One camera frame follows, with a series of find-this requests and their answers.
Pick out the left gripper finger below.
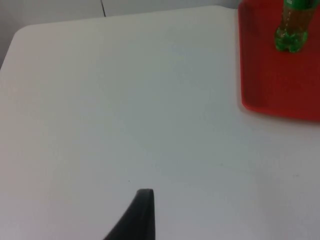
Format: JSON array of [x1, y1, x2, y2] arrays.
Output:
[[101, 188, 157, 240]]

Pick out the red plastic tray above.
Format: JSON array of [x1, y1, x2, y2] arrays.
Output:
[[237, 0, 320, 123]]

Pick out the green plastic bottle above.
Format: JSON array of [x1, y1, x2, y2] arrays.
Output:
[[274, 0, 317, 54]]

